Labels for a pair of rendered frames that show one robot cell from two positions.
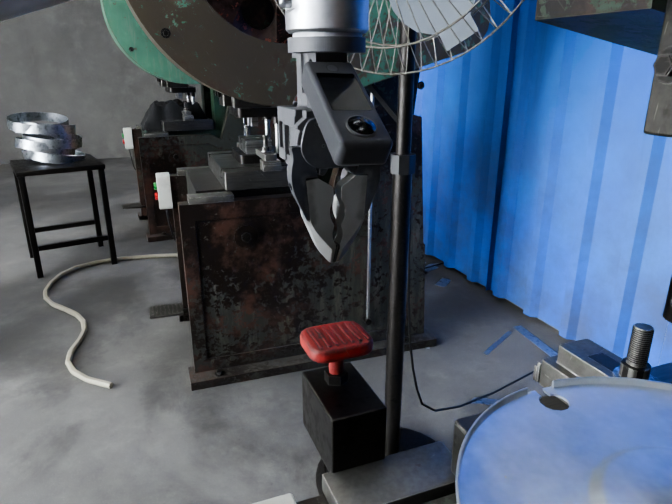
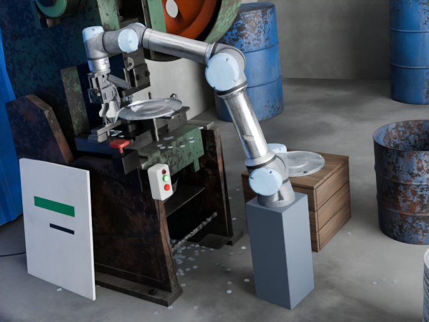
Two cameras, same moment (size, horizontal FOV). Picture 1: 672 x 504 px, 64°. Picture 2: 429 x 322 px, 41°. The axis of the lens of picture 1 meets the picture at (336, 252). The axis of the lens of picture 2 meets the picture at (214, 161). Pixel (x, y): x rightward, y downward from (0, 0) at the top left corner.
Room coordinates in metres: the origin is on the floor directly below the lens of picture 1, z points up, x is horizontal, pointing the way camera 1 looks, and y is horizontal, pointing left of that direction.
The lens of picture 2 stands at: (1.35, 1.97, 1.46)
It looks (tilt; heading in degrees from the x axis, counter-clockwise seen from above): 22 degrees down; 237
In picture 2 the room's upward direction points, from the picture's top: 8 degrees counter-clockwise
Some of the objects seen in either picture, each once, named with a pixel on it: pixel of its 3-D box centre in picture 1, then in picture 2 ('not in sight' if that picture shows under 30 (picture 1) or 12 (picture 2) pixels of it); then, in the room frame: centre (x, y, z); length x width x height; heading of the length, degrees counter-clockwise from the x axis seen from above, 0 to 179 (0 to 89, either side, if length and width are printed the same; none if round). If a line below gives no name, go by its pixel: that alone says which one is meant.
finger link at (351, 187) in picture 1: (341, 212); (105, 112); (0.54, -0.01, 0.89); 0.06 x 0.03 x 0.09; 21
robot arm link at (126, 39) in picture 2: not in sight; (122, 40); (0.45, 0.07, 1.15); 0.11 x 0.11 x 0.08; 40
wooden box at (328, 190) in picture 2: not in sight; (297, 196); (-0.39, 0.00, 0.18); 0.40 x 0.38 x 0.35; 108
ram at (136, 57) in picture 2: not in sight; (124, 51); (0.27, -0.30, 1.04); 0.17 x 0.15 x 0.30; 111
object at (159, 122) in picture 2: not in sight; (161, 123); (0.22, -0.17, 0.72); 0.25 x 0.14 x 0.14; 111
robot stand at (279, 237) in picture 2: not in sight; (281, 247); (0.05, 0.37, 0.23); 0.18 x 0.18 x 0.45; 13
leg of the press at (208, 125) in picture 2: not in sight; (153, 151); (0.09, -0.56, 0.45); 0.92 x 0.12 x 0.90; 111
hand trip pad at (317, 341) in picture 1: (336, 365); (120, 150); (0.51, 0.00, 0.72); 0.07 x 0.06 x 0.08; 111
